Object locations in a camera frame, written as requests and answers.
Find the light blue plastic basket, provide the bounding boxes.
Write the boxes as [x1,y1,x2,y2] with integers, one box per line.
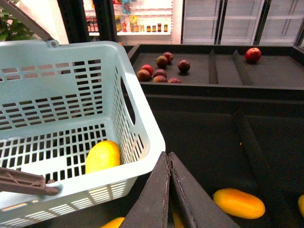
[0,40,165,228]

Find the yellow mango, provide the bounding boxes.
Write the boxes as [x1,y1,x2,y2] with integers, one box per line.
[100,217,124,228]
[213,188,266,219]
[172,210,184,228]

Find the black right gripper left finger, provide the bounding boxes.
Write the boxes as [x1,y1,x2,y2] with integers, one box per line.
[120,152,170,228]

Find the dark red passion fruit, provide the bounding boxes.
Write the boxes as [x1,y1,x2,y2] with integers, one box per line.
[155,56,168,69]
[178,59,190,73]
[136,69,152,82]

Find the white shelf with jars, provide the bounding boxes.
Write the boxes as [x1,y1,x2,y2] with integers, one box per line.
[83,0,174,45]

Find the yellow lemon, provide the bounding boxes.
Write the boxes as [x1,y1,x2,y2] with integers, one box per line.
[85,141,121,174]
[298,195,304,218]

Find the yellow mango top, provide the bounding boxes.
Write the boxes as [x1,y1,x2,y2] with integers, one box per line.
[213,188,266,219]

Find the red pomegranate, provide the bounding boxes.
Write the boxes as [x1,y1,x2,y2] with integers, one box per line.
[245,47,262,64]

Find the brown basket handle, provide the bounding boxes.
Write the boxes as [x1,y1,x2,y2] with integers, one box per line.
[0,0,59,196]

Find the yellow mango middle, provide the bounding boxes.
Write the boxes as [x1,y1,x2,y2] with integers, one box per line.
[100,217,124,228]

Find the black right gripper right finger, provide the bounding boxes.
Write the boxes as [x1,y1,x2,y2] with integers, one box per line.
[169,152,239,228]

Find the green plant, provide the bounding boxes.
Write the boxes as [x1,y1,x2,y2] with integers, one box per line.
[0,6,36,42]

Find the yellow mango lower right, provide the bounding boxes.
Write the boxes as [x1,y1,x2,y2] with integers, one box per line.
[172,210,184,228]

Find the black produce display tray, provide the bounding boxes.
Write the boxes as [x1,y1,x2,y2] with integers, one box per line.
[26,92,304,228]

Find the glass door refrigerator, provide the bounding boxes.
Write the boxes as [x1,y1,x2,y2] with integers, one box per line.
[181,0,304,46]

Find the upper black display tray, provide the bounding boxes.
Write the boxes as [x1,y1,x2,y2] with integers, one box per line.
[128,44,304,101]

